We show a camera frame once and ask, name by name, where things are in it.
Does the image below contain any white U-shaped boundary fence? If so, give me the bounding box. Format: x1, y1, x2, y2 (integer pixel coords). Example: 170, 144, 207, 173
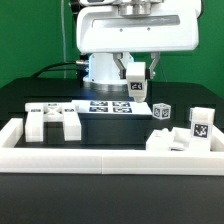
0, 118, 224, 176

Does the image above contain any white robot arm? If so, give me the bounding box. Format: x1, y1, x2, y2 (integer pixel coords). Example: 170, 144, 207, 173
70, 0, 203, 91

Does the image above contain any black cable bundle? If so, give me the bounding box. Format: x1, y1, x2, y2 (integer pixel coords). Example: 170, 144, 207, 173
31, 60, 88, 80

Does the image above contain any black raised platform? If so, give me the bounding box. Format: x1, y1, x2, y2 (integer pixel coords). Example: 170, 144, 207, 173
0, 78, 224, 124

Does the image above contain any white tagged cube middle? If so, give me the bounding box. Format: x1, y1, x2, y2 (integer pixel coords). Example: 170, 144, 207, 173
153, 103, 171, 120

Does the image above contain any white chair seat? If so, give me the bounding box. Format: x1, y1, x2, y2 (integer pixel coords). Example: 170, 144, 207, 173
146, 127, 191, 152

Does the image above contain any white flat tag board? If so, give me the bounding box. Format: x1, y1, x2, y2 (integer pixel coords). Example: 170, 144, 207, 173
72, 100, 152, 115

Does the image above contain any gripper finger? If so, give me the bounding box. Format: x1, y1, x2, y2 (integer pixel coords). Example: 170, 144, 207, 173
146, 52, 160, 80
113, 53, 133, 79

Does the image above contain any white chair back frame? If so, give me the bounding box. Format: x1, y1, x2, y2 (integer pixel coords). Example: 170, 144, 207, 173
25, 102, 82, 142

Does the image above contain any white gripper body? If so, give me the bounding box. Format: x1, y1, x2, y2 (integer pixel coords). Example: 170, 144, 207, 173
76, 0, 202, 53

